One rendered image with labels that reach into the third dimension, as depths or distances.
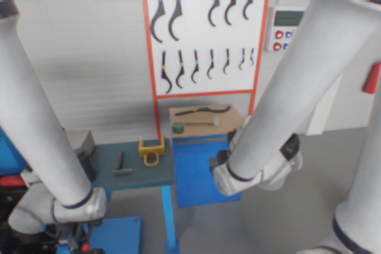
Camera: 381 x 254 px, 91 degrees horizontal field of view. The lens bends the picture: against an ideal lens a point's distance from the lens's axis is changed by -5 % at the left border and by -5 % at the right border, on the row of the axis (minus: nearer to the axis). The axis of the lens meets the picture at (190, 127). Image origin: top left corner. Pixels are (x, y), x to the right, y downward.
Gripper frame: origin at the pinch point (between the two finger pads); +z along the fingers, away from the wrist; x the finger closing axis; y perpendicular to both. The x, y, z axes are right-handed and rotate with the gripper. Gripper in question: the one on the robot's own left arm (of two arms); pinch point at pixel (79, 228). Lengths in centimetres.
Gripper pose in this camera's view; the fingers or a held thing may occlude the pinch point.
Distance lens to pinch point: 99.0
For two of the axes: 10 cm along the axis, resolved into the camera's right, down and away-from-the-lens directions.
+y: -9.9, 0.8, -1.1
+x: 1.4, 4.9, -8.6
